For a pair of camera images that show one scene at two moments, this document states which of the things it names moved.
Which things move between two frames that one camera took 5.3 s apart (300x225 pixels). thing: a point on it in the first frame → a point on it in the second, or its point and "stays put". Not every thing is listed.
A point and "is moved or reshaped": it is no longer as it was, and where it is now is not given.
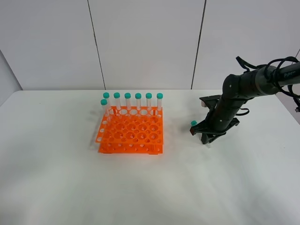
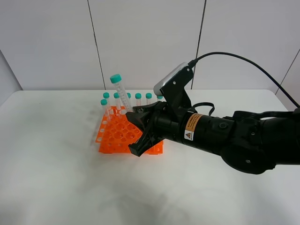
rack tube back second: (116, 95) stays put
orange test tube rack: (131, 131) stays put
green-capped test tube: (194, 123) is moved or reshaped
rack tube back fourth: (138, 96) stays put
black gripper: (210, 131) → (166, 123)
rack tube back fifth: (148, 96) stays put
